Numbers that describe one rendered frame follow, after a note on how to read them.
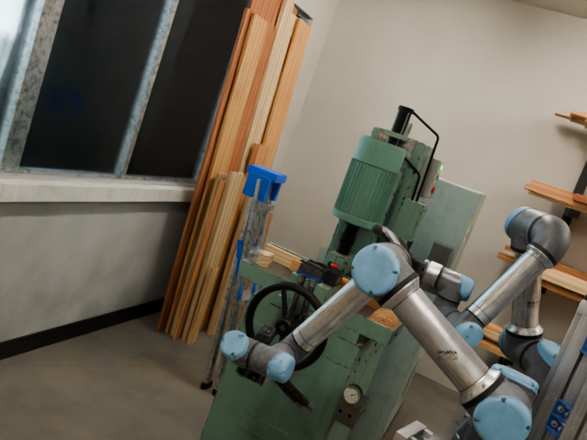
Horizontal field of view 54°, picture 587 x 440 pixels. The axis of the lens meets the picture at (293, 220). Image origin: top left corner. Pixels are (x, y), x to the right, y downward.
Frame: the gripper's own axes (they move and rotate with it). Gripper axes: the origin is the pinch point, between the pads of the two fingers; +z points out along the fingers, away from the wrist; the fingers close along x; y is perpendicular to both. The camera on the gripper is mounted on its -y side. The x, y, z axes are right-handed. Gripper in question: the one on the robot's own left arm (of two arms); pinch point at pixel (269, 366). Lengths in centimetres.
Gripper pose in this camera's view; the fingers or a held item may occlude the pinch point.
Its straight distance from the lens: 188.4
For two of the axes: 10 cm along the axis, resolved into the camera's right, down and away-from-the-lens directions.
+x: 8.8, 3.0, -3.7
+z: 2.1, 4.4, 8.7
